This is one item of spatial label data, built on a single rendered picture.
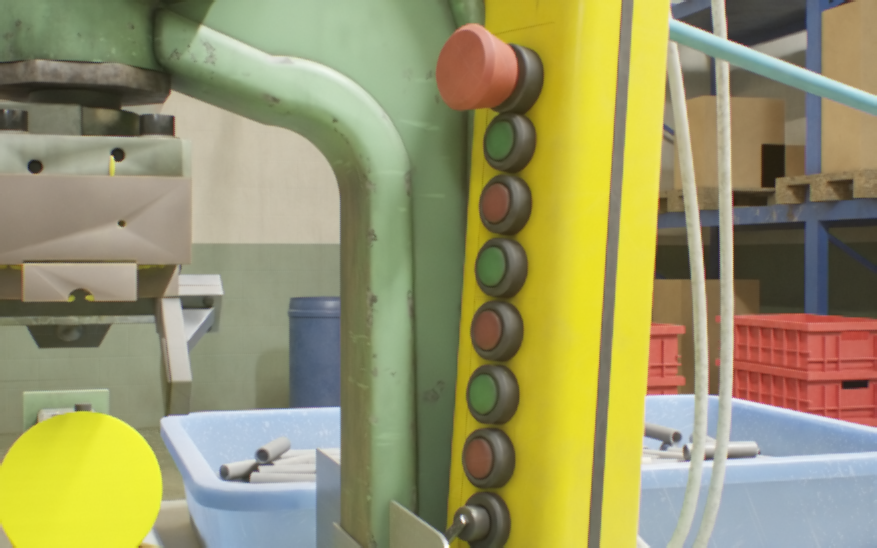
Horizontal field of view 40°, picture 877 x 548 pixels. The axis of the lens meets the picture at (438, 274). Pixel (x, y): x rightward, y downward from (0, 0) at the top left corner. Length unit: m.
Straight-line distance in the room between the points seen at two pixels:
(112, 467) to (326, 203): 8.49
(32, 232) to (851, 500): 0.65
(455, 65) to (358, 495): 0.22
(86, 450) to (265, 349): 8.41
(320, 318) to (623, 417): 6.94
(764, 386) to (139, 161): 4.05
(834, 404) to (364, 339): 3.82
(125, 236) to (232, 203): 8.38
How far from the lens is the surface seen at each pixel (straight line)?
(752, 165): 8.29
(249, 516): 0.80
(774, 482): 0.93
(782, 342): 4.41
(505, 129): 0.58
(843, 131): 6.90
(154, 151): 0.56
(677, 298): 8.39
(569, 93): 0.57
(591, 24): 0.58
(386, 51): 0.62
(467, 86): 0.56
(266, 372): 8.97
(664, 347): 3.99
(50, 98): 0.59
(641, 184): 0.60
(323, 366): 7.53
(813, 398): 4.32
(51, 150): 0.56
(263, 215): 8.93
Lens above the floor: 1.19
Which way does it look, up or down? 1 degrees down
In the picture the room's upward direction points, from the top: straight up
